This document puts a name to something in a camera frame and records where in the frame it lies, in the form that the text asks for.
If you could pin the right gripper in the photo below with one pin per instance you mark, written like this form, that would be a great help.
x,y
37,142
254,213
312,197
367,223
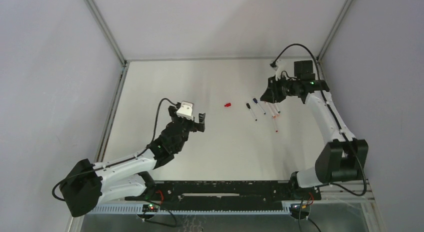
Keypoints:
x,y
276,89

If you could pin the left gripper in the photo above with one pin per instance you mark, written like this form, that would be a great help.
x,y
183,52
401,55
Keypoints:
x,y
185,121

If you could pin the thin white pen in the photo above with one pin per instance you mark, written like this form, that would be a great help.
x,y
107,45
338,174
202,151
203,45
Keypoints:
x,y
274,109

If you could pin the white pen blue tip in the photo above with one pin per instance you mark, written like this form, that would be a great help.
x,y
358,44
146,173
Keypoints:
x,y
259,105

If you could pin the white marker green end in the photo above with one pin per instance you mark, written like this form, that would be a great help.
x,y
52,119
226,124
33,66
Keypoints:
x,y
277,108

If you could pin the white pen black tip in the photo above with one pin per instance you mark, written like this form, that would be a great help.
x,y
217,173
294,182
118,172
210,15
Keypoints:
x,y
251,111

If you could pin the white pen red tip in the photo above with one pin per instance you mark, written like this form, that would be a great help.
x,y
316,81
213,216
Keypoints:
x,y
275,126

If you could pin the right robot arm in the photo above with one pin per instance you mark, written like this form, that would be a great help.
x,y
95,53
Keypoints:
x,y
343,157

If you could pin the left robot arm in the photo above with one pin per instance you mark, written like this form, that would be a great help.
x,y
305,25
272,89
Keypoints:
x,y
90,184

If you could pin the left controller board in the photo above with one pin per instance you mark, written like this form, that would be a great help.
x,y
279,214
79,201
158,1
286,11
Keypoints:
x,y
149,207

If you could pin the controller board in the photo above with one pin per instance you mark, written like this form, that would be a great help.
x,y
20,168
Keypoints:
x,y
299,212
149,207

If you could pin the right controller board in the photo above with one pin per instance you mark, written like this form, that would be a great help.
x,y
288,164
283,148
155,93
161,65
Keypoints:
x,y
299,212

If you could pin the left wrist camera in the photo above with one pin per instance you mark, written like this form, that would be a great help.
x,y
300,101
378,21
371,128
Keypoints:
x,y
185,110

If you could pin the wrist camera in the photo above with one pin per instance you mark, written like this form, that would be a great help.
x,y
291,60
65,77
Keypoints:
x,y
185,110
279,67

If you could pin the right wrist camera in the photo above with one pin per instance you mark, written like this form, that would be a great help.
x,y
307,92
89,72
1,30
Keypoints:
x,y
279,67

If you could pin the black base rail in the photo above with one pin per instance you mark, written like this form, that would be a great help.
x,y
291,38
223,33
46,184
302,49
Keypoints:
x,y
226,195

